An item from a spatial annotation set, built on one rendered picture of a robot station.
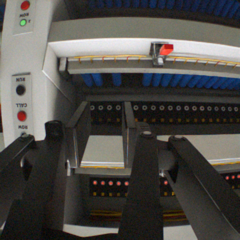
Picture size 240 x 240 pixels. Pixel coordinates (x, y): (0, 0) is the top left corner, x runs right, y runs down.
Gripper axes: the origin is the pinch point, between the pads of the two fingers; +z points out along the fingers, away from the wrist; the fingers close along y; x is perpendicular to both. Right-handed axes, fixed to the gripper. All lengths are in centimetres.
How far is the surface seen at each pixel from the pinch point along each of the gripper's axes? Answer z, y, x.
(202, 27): 16.6, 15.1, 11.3
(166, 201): 27.8, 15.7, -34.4
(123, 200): 28.5, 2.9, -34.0
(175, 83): 25.1, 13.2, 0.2
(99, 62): 19.9, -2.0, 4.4
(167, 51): 10.1, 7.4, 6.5
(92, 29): 16.8, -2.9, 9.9
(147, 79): 23.8, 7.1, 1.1
